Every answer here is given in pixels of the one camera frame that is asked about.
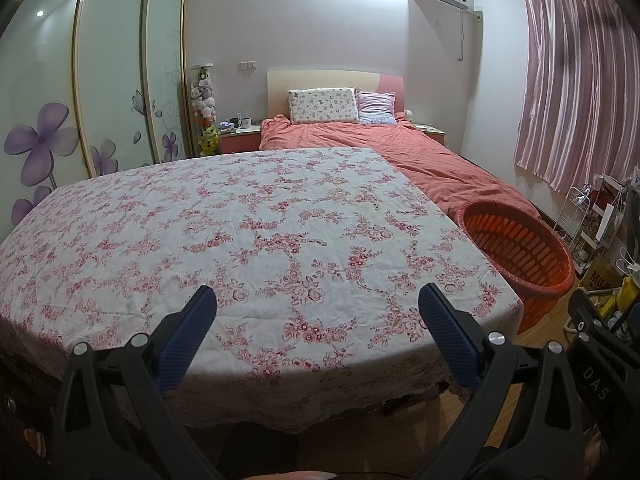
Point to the clear tube of plush toys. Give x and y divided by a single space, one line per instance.
205 110

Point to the pink nightstand with mug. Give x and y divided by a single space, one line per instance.
240 142

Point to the pink nightstand with papers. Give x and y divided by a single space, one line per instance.
430 134

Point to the brown paper bag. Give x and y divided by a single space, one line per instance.
600 276

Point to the sliding wardrobe with flower print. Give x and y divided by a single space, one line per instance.
110 75

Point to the pink striped pillow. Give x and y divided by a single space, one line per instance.
376 107

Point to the white paper bag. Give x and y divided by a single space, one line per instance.
611 220

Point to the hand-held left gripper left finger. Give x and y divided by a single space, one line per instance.
185 340

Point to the orange plastic laundry basket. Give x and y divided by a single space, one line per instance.
525 260

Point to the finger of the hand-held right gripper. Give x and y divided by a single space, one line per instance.
595 317

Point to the bed with pink duvet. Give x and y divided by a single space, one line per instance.
425 160

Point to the white mug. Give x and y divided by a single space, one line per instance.
245 122

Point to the cream pink headboard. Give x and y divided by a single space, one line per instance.
325 79

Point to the floral pillow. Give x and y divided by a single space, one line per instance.
322 106

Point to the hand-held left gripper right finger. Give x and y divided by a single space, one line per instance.
450 345

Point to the pink curtain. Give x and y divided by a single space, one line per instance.
580 85

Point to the floral tablecloth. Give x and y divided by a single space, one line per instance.
240 260

